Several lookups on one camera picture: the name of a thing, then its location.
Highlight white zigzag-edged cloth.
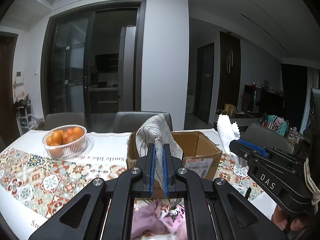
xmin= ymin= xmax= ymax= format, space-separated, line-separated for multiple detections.
xmin=217 ymin=114 xmax=247 ymax=168

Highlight mauve knitted cloth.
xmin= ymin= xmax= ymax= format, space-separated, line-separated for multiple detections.
xmin=131 ymin=199 xmax=166 ymax=239

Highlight beige patterned cloth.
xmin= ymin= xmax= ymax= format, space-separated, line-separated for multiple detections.
xmin=136 ymin=114 xmax=183 ymax=192

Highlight right hand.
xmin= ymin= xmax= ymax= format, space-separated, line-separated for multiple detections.
xmin=271 ymin=205 xmax=312 ymax=231

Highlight grey chair right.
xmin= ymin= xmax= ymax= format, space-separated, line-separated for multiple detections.
xmin=240 ymin=124 xmax=294 ymax=155

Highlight grey chair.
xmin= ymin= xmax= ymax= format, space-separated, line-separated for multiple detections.
xmin=44 ymin=112 xmax=87 ymax=131
xmin=240 ymin=124 xmax=294 ymax=155
xmin=112 ymin=111 xmax=173 ymax=133

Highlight low tv cabinet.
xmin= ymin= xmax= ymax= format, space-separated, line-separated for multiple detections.
xmin=214 ymin=104 xmax=263 ymax=127

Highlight pink cartoon packet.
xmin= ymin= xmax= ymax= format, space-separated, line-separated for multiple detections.
xmin=159 ymin=198 xmax=185 ymax=234

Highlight colourful clothes pile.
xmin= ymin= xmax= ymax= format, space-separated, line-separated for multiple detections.
xmin=258 ymin=114 xmax=289 ymax=137

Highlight cardboard box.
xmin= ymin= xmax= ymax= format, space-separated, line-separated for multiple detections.
xmin=126 ymin=130 xmax=223 ymax=199

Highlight grey chair far middle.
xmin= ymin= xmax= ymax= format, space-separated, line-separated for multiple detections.
xmin=112 ymin=111 xmax=173 ymax=133

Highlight white fruit basket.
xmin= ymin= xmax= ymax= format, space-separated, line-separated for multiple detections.
xmin=42 ymin=124 xmax=88 ymax=160

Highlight oranges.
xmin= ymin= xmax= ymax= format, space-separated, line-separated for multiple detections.
xmin=46 ymin=126 xmax=85 ymax=156

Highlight grey chair far left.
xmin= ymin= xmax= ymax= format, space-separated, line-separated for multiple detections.
xmin=44 ymin=112 xmax=87 ymax=131

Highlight white shelf rack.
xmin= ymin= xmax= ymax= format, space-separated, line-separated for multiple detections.
xmin=14 ymin=93 xmax=37 ymax=130

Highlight sliding glass door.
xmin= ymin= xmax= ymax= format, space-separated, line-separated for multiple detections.
xmin=41 ymin=0 xmax=146 ymax=131

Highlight refrigerator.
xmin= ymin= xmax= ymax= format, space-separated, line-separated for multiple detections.
xmin=118 ymin=25 xmax=136 ymax=112

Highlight wall intercom panel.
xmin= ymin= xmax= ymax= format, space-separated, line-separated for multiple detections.
xmin=15 ymin=71 xmax=24 ymax=85

